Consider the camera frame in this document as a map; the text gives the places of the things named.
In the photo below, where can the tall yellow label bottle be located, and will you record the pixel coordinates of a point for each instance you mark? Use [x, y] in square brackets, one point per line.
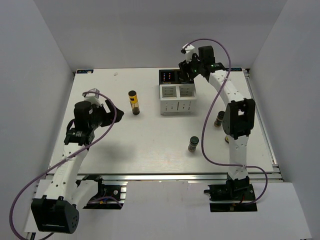
[133, 99]

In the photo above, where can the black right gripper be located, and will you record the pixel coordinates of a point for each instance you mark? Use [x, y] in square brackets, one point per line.
[184, 67]

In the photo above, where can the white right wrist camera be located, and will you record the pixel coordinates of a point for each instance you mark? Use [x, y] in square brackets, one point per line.
[188, 50]

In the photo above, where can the white slotted organizer rack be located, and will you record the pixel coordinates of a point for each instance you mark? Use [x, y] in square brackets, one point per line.
[177, 98]

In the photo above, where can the aluminium front table rail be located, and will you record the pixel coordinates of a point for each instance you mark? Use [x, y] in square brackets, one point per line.
[187, 177]

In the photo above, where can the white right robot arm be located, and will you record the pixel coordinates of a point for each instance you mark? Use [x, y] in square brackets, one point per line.
[239, 115]

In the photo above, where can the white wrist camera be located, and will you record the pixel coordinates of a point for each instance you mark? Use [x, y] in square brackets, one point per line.
[93, 96]
[188, 50]

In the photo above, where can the blue left corner label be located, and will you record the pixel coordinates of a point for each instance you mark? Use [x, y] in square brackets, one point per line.
[84, 71]

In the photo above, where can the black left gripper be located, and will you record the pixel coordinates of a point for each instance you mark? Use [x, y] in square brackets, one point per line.
[109, 116]

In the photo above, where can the yellow label dark cap bottle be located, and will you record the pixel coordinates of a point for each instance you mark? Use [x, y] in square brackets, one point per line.
[226, 139]

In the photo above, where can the black organizer rack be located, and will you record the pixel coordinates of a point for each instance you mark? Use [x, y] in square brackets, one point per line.
[173, 76]

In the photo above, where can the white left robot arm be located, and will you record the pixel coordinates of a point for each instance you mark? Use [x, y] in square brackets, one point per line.
[58, 210]

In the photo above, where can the small brown spice bottle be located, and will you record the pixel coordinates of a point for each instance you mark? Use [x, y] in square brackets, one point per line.
[219, 119]

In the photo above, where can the blue corner label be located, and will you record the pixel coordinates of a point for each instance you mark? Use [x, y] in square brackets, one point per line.
[84, 71]
[236, 69]

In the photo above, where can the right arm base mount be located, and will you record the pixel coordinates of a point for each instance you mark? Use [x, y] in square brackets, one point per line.
[234, 196]

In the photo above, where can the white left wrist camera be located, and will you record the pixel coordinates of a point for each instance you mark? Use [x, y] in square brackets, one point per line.
[93, 96]

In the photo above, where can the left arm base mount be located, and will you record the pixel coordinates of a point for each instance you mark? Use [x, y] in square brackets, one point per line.
[103, 196]

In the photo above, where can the blue right corner label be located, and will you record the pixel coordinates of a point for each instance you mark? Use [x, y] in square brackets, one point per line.
[236, 69]

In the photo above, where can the black lid spice jar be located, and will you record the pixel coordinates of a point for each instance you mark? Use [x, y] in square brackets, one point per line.
[193, 143]

